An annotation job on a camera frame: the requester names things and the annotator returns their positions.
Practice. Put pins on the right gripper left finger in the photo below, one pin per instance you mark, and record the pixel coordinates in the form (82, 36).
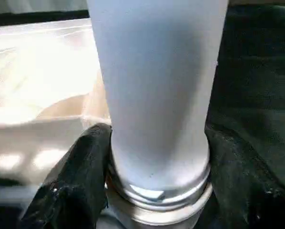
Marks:
(71, 186)

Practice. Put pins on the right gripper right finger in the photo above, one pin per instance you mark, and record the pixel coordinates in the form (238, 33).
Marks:
(247, 191)

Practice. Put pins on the white plastic table top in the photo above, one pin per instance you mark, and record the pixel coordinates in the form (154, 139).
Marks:
(42, 71)

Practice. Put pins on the white plastic table leg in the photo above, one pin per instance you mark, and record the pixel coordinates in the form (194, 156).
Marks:
(157, 86)

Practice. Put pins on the black work mat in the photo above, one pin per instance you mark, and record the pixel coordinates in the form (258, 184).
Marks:
(257, 71)

